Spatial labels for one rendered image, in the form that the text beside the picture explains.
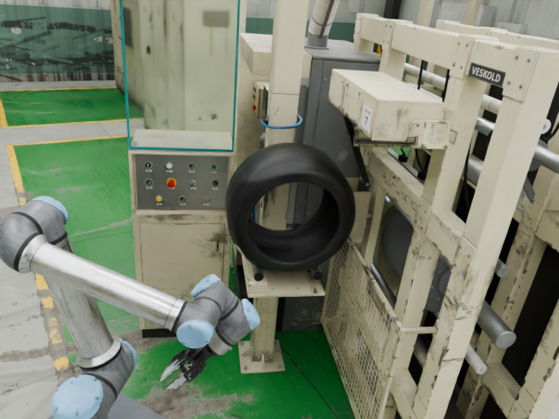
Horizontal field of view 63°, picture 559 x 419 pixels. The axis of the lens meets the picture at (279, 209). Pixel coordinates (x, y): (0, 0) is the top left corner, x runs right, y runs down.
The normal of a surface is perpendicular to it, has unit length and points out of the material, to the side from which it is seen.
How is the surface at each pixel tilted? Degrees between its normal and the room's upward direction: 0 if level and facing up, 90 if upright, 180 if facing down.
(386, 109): 90
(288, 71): 90
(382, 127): 90
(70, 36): 90
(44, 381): 0
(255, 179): 57
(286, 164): 44
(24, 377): 0
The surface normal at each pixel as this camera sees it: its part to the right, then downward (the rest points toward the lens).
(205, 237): 0.15, 0.44
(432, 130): 0.18, 0.14
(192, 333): -0.09, 0.47
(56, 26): 0.52, 0.41
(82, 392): 0.01, -0.85
